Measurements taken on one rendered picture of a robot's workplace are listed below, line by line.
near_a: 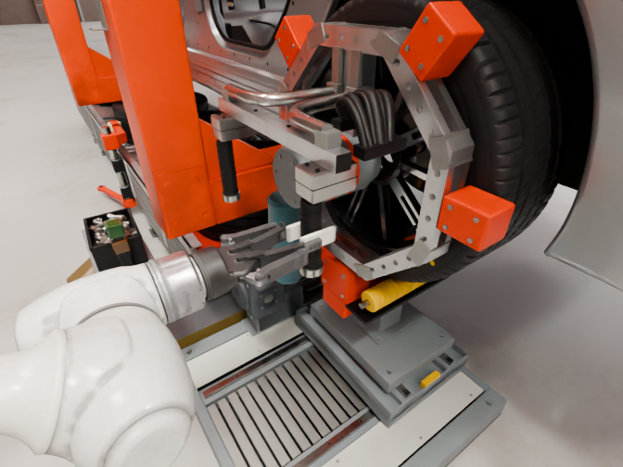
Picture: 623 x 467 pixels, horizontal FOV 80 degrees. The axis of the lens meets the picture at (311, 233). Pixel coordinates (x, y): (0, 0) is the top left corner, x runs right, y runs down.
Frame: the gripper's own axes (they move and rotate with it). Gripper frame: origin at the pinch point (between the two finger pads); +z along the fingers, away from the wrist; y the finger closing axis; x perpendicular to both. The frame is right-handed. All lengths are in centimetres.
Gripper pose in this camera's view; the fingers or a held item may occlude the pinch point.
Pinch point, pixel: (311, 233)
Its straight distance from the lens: 63.4
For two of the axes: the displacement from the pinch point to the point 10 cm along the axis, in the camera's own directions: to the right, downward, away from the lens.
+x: 0.0, -8.3, -5.5
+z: 8.2, -3.2, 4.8
